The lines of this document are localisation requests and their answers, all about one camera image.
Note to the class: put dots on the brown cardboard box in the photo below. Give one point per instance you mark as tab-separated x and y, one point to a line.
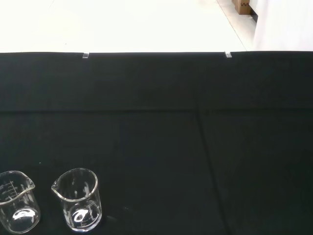
242	6

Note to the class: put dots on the black bench cloth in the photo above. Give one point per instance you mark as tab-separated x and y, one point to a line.
156	137

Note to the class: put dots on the clear glass beaker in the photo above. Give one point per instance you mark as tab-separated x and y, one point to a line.
22	218
83	220

